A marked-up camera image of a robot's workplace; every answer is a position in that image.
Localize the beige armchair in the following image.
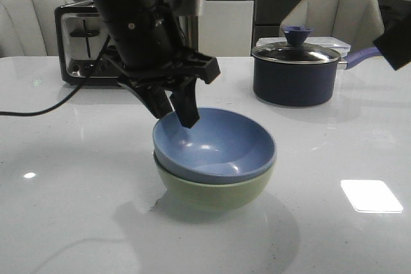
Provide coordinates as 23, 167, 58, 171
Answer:
280, 0, 385, 52
1, 0, 73, 58

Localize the white cabinet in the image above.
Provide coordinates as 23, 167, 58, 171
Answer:
198, 0, 254, 56

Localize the blue bowl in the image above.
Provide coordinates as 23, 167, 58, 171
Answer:
152, 108, 277, 185

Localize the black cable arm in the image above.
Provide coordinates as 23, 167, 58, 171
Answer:
0, 35, 112, 117

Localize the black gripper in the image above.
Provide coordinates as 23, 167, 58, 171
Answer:
101, 45, 220, 128

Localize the dark blue saucepan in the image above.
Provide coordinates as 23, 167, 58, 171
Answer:
253, 47, 381, 107

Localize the black and chrome toaster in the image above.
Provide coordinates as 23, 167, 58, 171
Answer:
55, 0, 120, 87

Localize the clear plastic container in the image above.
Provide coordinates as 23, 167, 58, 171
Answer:
256, 37, 351, 57

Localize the beige armchair right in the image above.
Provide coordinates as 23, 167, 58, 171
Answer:
280, 0, 385, 52

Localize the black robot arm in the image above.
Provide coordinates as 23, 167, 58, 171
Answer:
374, 0, 410, 71
93, 0, 220, 128

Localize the beige armchair left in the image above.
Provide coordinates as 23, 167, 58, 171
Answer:
1, 0, 73, 58

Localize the green bowl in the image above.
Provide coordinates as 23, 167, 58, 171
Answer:
153, 155, 277, 212

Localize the glass pot lid blue knob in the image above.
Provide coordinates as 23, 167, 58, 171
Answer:
251, 26, 340, 64

